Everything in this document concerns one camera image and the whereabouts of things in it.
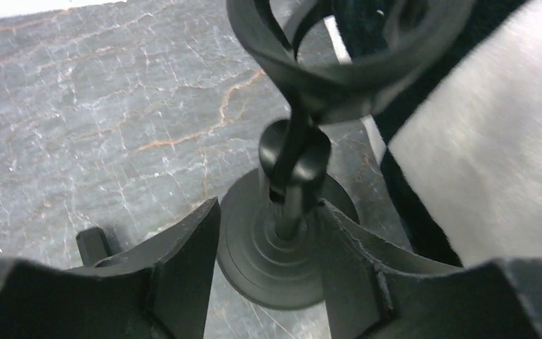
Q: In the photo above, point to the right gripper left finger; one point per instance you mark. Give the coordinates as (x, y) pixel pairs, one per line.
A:
(158, 289)

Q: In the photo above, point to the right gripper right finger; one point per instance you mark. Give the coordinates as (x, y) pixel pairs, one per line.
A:
(375, 289)

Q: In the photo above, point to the checkered black white bag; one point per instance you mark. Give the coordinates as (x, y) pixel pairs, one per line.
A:
(460, 150)

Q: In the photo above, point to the black mic stand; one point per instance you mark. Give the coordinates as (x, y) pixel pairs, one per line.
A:
(268, 233)

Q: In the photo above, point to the black microphone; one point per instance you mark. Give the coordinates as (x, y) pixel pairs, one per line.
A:
(93, 246)

